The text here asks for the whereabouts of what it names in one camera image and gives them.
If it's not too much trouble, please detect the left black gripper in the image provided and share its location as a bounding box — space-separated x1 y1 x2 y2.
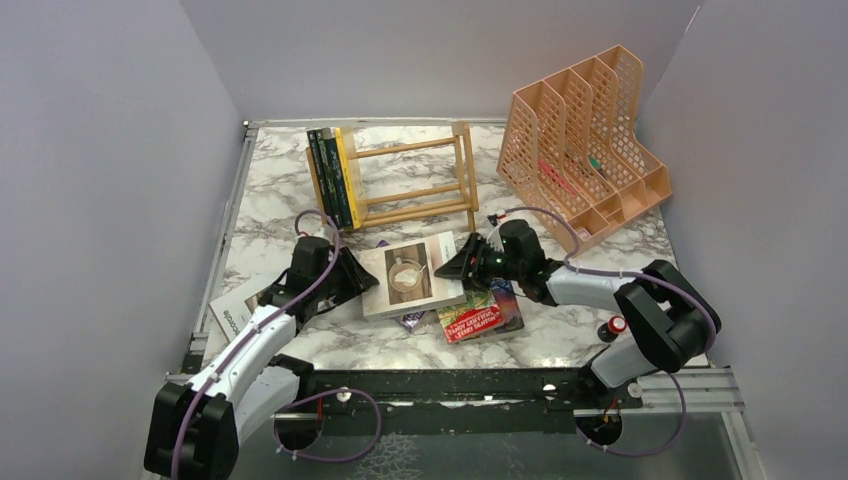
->
314 246 380 304

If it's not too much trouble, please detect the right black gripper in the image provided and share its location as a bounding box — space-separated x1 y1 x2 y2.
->
436 232 524 292

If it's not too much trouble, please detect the white afternoon tea coffee book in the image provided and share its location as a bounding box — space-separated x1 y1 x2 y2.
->
357 231 465 320

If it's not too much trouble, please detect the red 13-storey treehouse book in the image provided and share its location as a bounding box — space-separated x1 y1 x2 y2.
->
436 290 506 344

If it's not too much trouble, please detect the purple 52-storey treehouse book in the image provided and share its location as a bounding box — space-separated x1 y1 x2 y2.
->
376 238 429 333

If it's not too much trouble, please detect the yellow book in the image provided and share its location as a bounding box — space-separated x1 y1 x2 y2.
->
335 127 368 229

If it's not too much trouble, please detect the white furniture book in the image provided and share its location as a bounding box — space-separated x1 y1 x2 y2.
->
208 272 279 343

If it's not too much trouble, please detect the green alice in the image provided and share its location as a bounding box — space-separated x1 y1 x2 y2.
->
316 128 353 229

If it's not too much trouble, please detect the black moon and sixpence book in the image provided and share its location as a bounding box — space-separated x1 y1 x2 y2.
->
307 129 340 227

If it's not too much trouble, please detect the floral little women book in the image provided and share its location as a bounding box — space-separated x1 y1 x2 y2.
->
322 128 353 229

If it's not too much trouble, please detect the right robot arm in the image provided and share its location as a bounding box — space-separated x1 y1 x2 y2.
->
434 219 721 407

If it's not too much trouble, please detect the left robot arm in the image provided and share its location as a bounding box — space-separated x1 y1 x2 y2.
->
143 236 380 479

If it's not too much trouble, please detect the blue book under red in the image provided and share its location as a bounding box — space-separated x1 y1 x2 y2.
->
487 279 525 339

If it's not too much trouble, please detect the wooden book rack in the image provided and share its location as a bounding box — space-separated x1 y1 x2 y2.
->
305 121 480 231

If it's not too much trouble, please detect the red item in organizer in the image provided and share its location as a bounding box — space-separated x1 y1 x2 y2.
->
537 159 578 197

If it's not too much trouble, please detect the red black small bottle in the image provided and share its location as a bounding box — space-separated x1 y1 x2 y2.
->
597 315 628 343

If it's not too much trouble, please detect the orange plastic file organizer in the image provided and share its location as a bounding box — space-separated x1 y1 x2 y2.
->
497 45 672 253

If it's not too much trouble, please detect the green marker in organizer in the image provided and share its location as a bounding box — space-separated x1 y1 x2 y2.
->
589 156 606 179

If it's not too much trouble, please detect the black front rail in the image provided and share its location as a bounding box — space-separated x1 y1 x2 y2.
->
239 363 648 449

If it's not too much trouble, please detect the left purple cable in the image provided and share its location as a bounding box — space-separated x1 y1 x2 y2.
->
170 209 384 480

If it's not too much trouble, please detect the purple cable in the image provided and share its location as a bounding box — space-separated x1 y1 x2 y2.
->
496 206 720 458
170 209 384 480

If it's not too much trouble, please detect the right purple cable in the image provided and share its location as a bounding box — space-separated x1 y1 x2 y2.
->
496 206 720 458

